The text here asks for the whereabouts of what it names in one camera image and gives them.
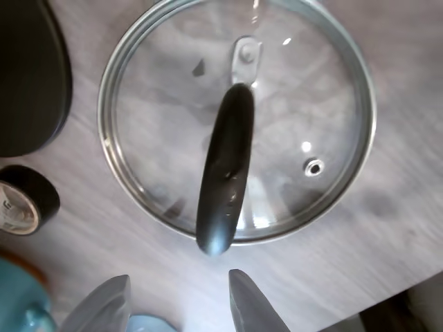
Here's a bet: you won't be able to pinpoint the glass lid with black handle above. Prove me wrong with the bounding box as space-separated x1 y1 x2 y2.
98 0 377 259

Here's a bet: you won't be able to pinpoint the light blue round dish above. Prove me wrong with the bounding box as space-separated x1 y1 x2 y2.
127 313 177 332

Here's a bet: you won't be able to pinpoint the black tape roll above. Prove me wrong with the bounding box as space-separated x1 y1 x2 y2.
0 165 60 237

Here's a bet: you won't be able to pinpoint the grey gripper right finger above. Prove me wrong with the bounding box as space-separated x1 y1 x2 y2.
228 268 291 332

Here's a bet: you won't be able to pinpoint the teal ceramic mug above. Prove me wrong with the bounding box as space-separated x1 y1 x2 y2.
0 257 56 332

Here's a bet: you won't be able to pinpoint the black pan with long handle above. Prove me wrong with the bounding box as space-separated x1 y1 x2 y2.
0 0 73 158

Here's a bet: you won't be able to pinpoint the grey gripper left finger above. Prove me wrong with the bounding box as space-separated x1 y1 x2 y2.
60 275 132 332

